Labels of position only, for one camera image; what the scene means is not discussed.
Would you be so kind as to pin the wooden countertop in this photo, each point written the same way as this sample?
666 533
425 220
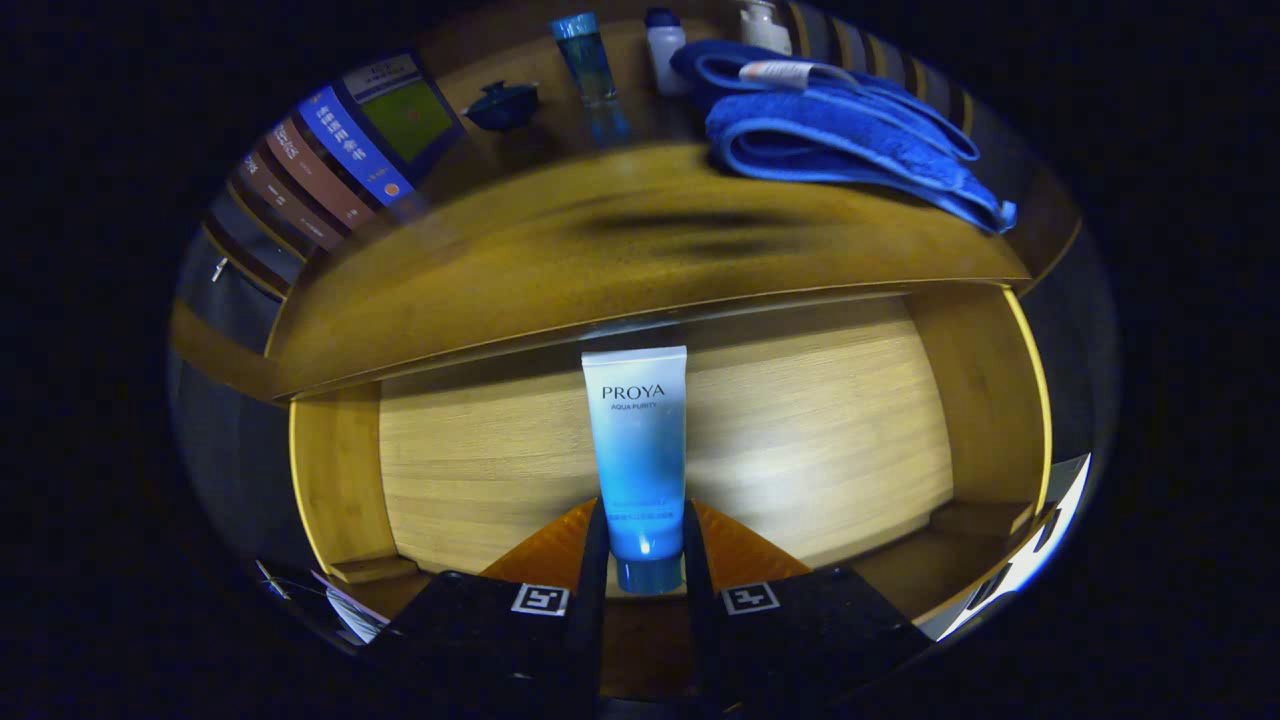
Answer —
600 260

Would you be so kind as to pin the teal glass bottle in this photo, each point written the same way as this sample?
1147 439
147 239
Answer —
585 60

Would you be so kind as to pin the metal clip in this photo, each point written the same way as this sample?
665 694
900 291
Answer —
220 270

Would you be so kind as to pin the dark brown book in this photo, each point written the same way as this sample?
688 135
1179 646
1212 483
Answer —
285 205

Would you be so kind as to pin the wooden drawer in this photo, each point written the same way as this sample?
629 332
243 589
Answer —
800 430

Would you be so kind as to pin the dark blue lidded teacup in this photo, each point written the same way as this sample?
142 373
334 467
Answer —
502 105

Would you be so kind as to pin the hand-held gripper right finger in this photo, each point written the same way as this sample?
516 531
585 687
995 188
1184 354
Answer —
700 640

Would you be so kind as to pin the white bottle dark cap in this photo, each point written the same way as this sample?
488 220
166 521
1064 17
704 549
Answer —
667 55

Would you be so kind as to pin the blue cosmetic tube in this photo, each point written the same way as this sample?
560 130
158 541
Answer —
635 450

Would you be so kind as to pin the wooden cabinet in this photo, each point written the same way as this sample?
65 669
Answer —
220 360

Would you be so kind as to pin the white pump bottle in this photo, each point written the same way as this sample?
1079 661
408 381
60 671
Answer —
765 30

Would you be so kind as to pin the blue book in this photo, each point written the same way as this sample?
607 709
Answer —
350 145

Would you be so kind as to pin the reddish brown book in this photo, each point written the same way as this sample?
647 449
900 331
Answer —
320 175

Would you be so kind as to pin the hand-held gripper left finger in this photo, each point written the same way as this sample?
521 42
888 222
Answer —
590 640

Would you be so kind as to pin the blue folded towel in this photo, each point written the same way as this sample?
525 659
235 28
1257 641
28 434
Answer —
830 140

